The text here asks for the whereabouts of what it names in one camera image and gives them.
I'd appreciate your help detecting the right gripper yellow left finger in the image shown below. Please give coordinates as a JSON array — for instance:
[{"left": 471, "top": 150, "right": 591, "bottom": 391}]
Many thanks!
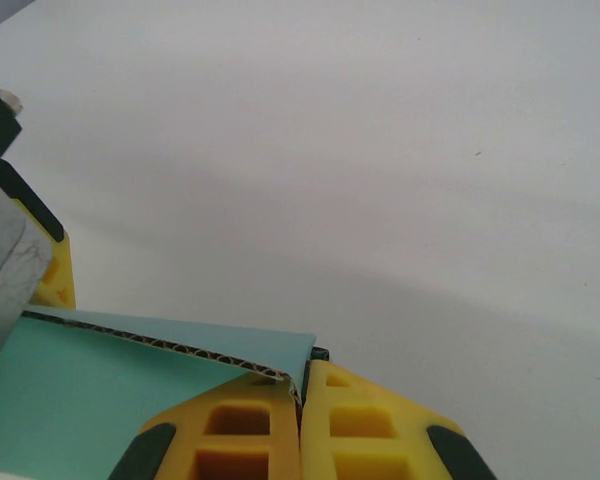
[{"left": 110, "top": 373, "right": 301, "bottom": 480}]

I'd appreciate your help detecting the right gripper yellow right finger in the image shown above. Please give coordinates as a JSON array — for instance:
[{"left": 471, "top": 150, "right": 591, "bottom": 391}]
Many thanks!
[{"left": 302, "top": 360, "right": 496, "bottom": 480}]

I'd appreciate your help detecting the green corrugated cardboard box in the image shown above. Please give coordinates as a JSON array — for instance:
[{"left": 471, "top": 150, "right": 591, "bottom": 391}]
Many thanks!
[{"left": 0, "top": 308, "right": 331, "bottom": 480}]

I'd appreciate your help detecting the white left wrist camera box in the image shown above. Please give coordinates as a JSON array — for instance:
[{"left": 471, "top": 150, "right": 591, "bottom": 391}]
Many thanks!
[{"left": 0, "top": 167, "right": 50, "bottom": 386}]

